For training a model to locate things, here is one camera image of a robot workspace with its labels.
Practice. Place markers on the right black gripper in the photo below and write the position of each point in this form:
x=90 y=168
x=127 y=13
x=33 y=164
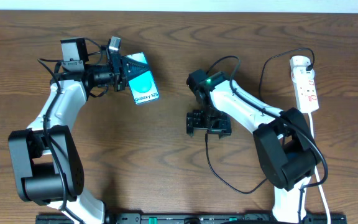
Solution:
x=192 y=122

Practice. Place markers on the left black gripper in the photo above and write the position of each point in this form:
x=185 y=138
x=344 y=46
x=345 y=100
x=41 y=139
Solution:
x=118 y=73

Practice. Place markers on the blue screen Galaxy smartphone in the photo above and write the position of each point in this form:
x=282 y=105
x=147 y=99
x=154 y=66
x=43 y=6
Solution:
x=143 y=87

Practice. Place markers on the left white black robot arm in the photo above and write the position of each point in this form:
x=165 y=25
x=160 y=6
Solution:
x=46 y=164

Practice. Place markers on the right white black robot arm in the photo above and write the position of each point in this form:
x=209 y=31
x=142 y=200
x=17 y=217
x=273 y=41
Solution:
x=286 y=150

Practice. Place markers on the white USB charger plug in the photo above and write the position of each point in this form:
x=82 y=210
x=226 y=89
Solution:
x=299 y=61

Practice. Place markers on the white power strip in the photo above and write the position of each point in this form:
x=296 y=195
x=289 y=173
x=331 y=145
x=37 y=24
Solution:
x=305 y=90

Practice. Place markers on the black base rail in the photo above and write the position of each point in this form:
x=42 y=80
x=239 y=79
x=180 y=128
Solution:
x=135 y=218

